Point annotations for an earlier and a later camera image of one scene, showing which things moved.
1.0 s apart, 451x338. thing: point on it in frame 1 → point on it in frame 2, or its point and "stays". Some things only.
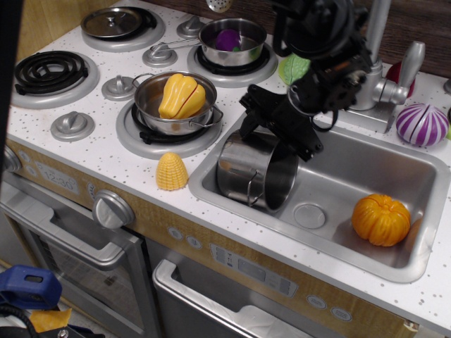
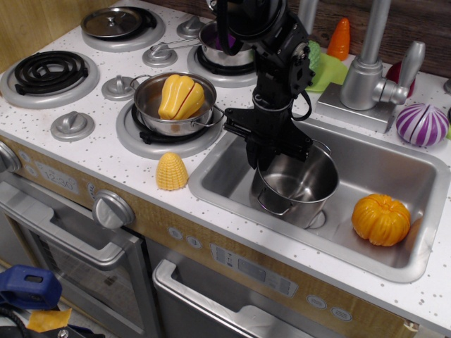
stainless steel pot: [258, 170] → [294, 191]
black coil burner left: [48, 72] stays
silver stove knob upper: [160, 55] stays
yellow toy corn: [171, 173] stays
